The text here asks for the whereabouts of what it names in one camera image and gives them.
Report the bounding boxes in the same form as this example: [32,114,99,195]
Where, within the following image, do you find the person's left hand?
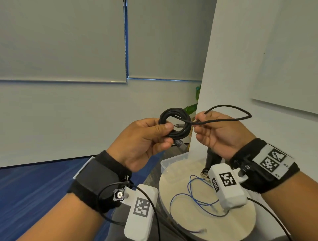
[106,117,174,173]

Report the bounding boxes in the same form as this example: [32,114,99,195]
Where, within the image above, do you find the person's right hand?
[194,110,256,161]

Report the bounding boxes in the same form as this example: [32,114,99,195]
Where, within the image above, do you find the clear plastic storage bin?
[160,152,190,175]

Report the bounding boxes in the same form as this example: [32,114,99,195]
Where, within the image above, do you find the long black cable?
[158,105,252,151]

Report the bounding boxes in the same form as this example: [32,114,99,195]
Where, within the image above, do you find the blue network cable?
[169,175,229,234]

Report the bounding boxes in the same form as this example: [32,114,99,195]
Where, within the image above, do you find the person's left forearm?
[17,195,105,241]

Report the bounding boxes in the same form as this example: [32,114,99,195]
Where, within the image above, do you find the person's right forearm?
[261,171,318,241]

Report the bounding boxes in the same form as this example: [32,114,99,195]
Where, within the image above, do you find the person's dark trousers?
[104,203,189,241]

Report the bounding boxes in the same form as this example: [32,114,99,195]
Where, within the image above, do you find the black tumbler with lid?
[205,146,223,172]

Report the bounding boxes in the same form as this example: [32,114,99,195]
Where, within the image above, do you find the black marker wristband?
[229,138,300,194]
[67,151,133,213]

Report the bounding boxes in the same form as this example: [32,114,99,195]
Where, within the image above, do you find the large leafy green plant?
[183,84,202,144]

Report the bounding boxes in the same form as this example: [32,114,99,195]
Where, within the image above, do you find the round white table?
[159,159,256,241]

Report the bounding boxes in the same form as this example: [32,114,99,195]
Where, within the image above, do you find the white wall whiteboard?
[251,0,318,115]

